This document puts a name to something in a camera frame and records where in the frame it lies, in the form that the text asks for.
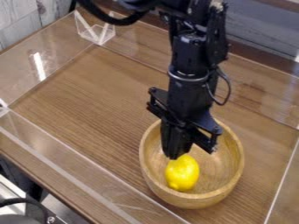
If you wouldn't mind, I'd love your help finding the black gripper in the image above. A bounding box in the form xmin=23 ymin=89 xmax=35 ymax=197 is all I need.
xmin=147 ymin=67 xmax=223 ymax=159

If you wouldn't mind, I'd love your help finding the yellow lemon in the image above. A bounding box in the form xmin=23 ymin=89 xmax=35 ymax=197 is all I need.
xmin=164 ymin=154 xmax=200 ymax=192

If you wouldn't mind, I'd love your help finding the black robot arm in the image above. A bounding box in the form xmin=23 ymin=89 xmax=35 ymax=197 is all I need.
xmin=119 ymin=0 xmax=230 ymax=160

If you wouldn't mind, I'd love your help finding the brown wooden bowl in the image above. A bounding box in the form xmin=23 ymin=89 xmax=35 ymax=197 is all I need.
xmin=139 ymin=120 xmax=244 ymax=209

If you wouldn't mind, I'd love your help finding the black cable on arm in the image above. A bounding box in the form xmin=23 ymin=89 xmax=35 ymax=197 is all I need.
xmin=204 ymin=67 xmax=232 ymax=107

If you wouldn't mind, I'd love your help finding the clear acrylic corner bracket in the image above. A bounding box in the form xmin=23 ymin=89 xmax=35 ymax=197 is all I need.
xmin=73 ymin=10 xmax=116 ymax=46

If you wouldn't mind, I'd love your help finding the thick black hose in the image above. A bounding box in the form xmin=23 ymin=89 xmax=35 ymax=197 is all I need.
xmin=76 ymin=0 xmax=153 ymax=26

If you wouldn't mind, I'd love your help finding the black cable lower left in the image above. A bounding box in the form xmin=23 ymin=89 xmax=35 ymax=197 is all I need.
xmin=0 ymin=198 xmax=51 ymax=224

